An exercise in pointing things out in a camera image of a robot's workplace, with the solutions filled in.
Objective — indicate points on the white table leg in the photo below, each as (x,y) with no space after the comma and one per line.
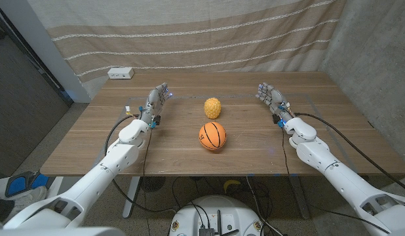
(132,196)

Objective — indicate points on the orange toy basketball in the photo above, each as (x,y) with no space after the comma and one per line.
(212,136)

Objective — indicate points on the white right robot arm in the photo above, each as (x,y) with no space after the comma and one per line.
(340,177)

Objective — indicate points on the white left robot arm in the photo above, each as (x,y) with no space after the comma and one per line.
(91,183)

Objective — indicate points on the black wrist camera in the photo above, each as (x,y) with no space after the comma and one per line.
(157,120)
(276,118)

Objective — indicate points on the grey table leg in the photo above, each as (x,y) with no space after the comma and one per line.
(300,196)

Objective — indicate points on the yellow bumpy squeeze ball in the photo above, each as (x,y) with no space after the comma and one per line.
(212,108)

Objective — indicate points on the round black floor fan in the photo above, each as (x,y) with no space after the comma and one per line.
(152,183)

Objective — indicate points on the beige striped fabric backdrop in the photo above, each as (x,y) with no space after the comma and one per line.
(196,36)

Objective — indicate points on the white robot torso base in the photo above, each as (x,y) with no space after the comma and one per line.
(219,213)

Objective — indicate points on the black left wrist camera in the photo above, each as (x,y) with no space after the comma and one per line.
(157,120)

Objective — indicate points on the dark wooden door panel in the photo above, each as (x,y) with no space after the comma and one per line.
(22,108)

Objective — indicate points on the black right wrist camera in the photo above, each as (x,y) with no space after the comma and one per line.
(276,118)

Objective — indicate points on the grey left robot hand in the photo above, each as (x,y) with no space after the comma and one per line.
(152,102)

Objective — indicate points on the white power strip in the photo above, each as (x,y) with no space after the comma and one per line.
(120,73)

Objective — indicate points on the yellow curved floor object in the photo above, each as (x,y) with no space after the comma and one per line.
(231,184)

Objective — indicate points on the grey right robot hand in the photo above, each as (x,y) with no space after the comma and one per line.
(275,98)

